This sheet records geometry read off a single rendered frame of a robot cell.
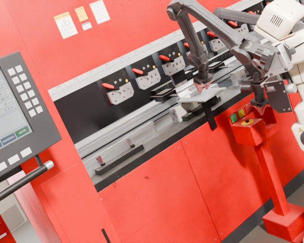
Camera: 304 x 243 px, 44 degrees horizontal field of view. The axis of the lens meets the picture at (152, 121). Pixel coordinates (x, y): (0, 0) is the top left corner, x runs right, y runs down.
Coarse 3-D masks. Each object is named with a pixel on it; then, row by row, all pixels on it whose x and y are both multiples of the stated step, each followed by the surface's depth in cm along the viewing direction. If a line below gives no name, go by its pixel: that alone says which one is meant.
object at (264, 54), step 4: (260, 44) 161; (260, 48) 160; (264, 48) 159; (268, 48) 158; (272, 48) 158; (256, 52) 160; (260, 52) 159; (264, 52) 158; (268, 52) 157; (272, 52) 154; (256, 56) 161; (260, 56) 160; (264, 56) 158; (268, 56) 155; (272, 56) 155; (260, 60) 160; (264, 60) 159; (268, 60) 156; (272, 60) 158; (264, 64) 161; (268, 64) 156; (264, 68) 158; (268, 68) 159
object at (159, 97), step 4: (160, 92) 257; (164, 92) 252; (168, 92) 252; (172, 92) 253; (176, 92) 254; (156, 96) 255; (160, 96) 250; (164, 96) 249; (168, 96) 250; (172, 96) 247; (176, 96) 243; (156, 100) 257; (160, 100) 253; (164, 100) 249
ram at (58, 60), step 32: (32, 0) 182; (64, 0) 190; (96, 0) 199; (128, 0) 209; (160, 0) 220; (224, 0) 246; (256, 0) 261; (32, 32) 182; (96, 32) 199; (128, 32) 210; (160, 32) 221; (64, 64) 191; (96, 64) 200; (128, 64) 210
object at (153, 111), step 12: (228, 60) 295; (216, 72) 279; (228, 72) 285; (192, 84) 268; (144, 108) 253; (156, 108) 252; (168, 108) 259; (120, 120) 249; (132, 120) 243; (144, 120) 248; (156, 120) 254; (96, 132) 243; (108, 132) 235; (120, 132) 239; (84, 144) 227; (96, 144) 230; (84, 156) 227
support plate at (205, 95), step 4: (212, 88) 226; (216, 88) 223; (220, 88) 219; (224, 88) 216; (204, 92) 225; (208, 92) 221; (212, 92) 218; (216, 92) 214; (220, 92) 215; (196, 96) 223; (200, 96) 219; (204, 96) 216; (208, 96) 212; (212, 96) 212; (180, 100) 229; (184, 100) 225; (188, 100) 222; (192, 100) 218; (196, 100) 215; (200, 100) 211; (204, 100) 209
